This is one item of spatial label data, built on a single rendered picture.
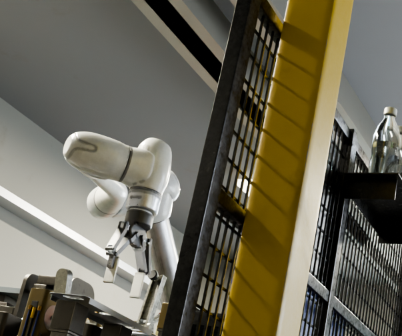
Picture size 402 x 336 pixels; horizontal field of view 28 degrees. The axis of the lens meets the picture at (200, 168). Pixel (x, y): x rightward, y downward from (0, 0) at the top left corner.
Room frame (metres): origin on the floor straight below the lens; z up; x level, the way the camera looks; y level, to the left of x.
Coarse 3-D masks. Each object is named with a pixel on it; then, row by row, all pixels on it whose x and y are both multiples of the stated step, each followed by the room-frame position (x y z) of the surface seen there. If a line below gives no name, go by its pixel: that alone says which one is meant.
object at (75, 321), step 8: (56, 304) 1.68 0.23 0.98; (64, 304) 1.67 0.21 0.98; (72, 304) 1.66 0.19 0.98; (80, 304) 1.67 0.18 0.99; (56, 312) 1.68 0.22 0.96; (64, 312) 1.67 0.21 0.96; (72, 312) 1.66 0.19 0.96; (80, 312) 1.68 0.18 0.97; (56, 320) 1.68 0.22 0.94; (64, 320) 1.67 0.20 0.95; (72, 320) 1.66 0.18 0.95; (80, 320) 1.69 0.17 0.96; (56, 328) 1.68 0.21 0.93; (64, 328) 1.67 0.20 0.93; (72, 328) 1.67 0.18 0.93; (80, 328) 1.69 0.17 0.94
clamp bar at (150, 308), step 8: (152, 272) 2.21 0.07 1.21; (152, 280) 2.21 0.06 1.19; (160, 280) 2.22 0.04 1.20; (152, 288) 2.24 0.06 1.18; (160, 288) 2.22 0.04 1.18; (152, 296) 2.23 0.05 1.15; (160, 296) 2.23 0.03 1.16; (144, 304) 2.22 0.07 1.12; (152, 304) 2.21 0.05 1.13; (144, 312) 2.23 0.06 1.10; (152, 312) 2.21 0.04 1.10; (152, 320) 2.22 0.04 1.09
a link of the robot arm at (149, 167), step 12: (144, 144) 2.06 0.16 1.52; (156, 144) 2.06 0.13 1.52; (132, 156) 2.03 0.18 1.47; (144, 156) 2.04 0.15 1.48; (156, 156) 2.05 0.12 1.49; (168, 156) 2.07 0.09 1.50; (132, 168) 2.04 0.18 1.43; (144, 168) 2.04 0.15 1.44; (156, 168) 2.05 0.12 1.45; (168, 168) 2.07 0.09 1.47; (120, 180) 2.07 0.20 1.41; (132, 180) 2.06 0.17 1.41; (144, 180) 2.05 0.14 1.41; (156, 180) 2.06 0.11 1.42; (168, 180) 2.10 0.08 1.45
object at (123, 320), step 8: (56, 296) 1.72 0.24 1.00; (64, 296) 1.70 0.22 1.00; (72, 296) 1.68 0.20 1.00; (80, 296) 1.66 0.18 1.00; (88, 304) 1.72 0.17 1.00; (96, 304) 1.68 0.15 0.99; (88, 312) 1.82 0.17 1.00; (104, 312) 1.78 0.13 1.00; (112, 312) 1.73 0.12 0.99; (96, 320) 1.86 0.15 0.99; (104, 320) 1.87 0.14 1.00; (112, 320) 1.85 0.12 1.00; (120, 320) 1.83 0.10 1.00; (128, 320) 1.79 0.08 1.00; (136, 328) 1.82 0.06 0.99; (144, 328) 1.85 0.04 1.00
